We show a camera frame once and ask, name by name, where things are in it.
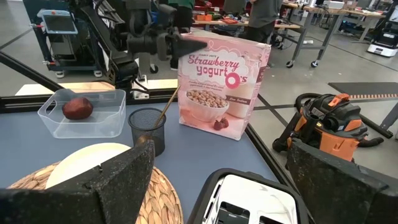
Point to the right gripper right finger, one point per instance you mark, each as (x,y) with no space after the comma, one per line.
(342,193)

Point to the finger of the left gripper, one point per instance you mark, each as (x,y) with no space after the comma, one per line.
(186,45)

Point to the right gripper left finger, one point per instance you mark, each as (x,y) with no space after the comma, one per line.
(93,199)

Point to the pink strawberry cereal box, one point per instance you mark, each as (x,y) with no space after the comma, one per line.
(217,93)

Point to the dark red apple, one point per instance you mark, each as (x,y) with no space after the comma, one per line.
(77,108)

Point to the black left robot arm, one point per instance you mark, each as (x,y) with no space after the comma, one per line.
(105,40)

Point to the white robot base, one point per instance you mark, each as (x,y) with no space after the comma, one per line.
(384,43)

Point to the cream round plate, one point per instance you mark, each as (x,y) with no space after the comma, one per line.
(81,161)

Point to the wooden utensil stick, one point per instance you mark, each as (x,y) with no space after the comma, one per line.
(168,104)

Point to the orange black shop vacuum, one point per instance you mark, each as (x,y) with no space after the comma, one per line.
(335,127)

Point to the round woven straw placemat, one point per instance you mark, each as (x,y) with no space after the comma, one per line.
(161,202)

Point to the clear plastic container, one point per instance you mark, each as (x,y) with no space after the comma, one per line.
(105,121)

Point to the black and chrome toaster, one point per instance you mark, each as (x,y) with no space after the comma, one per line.
(258,196)

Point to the black mesh cup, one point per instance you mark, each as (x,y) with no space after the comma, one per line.
(146,124)

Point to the dark equipment cart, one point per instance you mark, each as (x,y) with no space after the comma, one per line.
(65,53)

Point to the grey teach pendant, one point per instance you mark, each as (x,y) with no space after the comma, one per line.
(59,22)

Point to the black floor mat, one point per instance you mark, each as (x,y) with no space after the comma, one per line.
(363,88)

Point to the wooden workbench on wheels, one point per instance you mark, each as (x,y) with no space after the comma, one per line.
(329,12)

